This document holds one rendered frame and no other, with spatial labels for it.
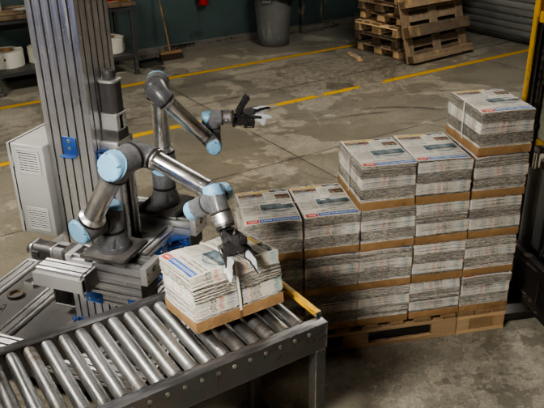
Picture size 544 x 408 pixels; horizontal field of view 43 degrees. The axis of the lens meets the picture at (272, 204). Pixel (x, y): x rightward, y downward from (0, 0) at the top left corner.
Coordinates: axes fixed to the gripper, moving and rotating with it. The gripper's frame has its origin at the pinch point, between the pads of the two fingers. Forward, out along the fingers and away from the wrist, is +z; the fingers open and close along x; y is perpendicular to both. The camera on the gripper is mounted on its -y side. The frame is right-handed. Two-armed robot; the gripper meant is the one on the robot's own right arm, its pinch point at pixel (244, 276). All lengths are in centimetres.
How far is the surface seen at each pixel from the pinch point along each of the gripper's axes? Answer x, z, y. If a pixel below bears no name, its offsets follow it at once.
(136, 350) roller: 39.6, 12.3, 24.1
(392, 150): -120, -33, 49
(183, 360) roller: 27.5, 20.9, 13.3
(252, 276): -6.6, 1.2, 8.4
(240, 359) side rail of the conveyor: 10.0, 27.4, 5.1
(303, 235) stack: -68, -8, 71
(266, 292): -11.6, 8.8, 12.5
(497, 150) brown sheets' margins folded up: -159, -15, 21
